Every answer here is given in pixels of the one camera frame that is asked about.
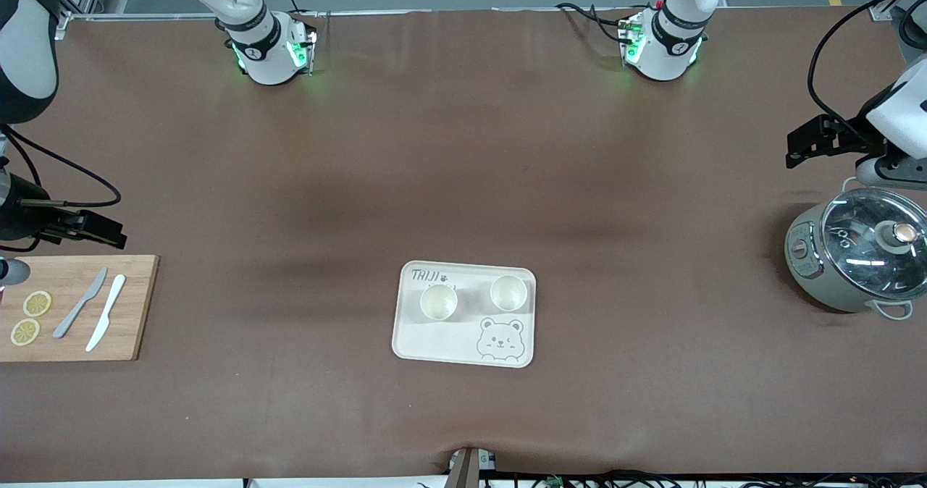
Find white IKEA cup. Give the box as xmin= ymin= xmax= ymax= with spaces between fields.
xmin=420 ymin=284 xmax=458 ymax=321
xmin=490 ymin=274 xmax=527 ymax=312

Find grey plastic knife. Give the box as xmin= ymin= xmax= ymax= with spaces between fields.
xmin=53 ymin=267 xmax=108 ymax=340

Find white plastic knife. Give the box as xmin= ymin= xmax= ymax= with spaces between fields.
xmin=85 ymin=274 xmax=127 ymax=353

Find glass cooker lid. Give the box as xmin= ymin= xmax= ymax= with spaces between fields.
xmin=821 ymin=188 xmax=927 ymax=300

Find wooden cutting board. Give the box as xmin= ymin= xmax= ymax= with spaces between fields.
xmin=0 ymin=255 xmax=159 ymax=362

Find grey-green rice cooker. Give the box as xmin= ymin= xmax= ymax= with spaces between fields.
xmin=784 ymin=177 xmax=927 ymax=322

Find brown table mat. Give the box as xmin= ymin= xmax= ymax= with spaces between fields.
xmin=0 ymin=7 xmax=927 ymax=483

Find cream bear print tray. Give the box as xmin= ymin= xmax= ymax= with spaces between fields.
xmin=392 ymin=260 xmax=537 ymax=369

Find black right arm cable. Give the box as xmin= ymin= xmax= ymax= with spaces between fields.
xmin=0 ymin=126 xmax=122 ymax=253

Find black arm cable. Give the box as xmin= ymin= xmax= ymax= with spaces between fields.
xmin=807 ymin=0 xmax=927 ymax=152
xmin=0 ymin=126 xmax=122 ymax=253

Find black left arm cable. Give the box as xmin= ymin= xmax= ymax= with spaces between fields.
xmin=807 ymin=0 xmax=927 ymax=152

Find black left base cables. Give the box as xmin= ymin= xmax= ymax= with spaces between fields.
xmin=555 ymin=1 xmax=634 ymax=44

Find metal table edge bracket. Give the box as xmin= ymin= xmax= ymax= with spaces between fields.
xmin=445 ymin=447 xmax=498 ymax=488

